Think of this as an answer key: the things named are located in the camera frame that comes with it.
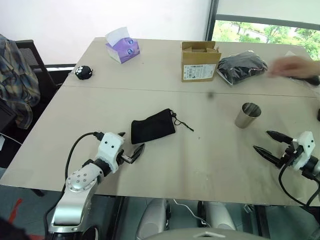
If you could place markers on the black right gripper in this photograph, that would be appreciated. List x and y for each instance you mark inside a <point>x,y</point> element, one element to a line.
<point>291,153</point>

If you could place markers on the open cardboard box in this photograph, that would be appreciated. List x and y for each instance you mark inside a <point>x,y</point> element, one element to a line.
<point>198,67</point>

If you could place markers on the black items in plastic bag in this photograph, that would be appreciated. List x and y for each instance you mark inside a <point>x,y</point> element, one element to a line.
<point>241,66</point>

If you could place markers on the silver robot leg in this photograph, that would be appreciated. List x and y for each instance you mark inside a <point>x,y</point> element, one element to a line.
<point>152,217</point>
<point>220,215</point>

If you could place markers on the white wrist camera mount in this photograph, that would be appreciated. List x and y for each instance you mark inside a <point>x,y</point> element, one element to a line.
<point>110,147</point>
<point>305,147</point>

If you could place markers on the black office chair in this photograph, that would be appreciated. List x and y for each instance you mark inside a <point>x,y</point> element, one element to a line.
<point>32,60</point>

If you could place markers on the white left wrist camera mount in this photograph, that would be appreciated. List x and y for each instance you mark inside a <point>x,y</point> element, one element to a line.
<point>110,147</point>

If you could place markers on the black table leg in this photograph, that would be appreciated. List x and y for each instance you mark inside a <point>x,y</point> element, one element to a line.
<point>260,220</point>
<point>118,217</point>

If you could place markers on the stainless steel cup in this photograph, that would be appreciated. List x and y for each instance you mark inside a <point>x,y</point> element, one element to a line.
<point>246,117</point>

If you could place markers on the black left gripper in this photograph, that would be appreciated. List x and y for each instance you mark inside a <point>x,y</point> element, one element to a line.
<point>122,154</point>

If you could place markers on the purple tissue box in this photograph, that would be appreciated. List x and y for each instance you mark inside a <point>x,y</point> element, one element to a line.
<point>125,50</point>

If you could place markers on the person's bare hand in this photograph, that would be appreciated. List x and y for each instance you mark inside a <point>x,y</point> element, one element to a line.
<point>292,66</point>

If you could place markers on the white paper piece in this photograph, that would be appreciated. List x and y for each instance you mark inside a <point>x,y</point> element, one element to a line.
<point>290,53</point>

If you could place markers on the black plush toy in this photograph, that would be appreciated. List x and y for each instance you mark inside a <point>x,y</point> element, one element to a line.
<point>83,72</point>

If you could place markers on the plaid shirt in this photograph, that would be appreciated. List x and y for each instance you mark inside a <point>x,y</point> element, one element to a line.
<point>15,75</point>

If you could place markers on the red floor tape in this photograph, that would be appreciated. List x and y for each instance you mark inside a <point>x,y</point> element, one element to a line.
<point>15,207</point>

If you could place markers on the window with black frame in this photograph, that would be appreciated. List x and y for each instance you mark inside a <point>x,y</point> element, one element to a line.
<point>270,32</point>

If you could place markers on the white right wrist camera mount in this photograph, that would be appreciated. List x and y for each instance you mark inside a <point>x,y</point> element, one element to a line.
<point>305,147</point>

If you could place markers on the grey robot torso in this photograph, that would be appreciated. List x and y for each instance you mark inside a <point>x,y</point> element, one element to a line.
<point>207,234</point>

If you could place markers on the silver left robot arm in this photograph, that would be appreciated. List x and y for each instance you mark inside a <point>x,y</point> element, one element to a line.
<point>80,180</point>

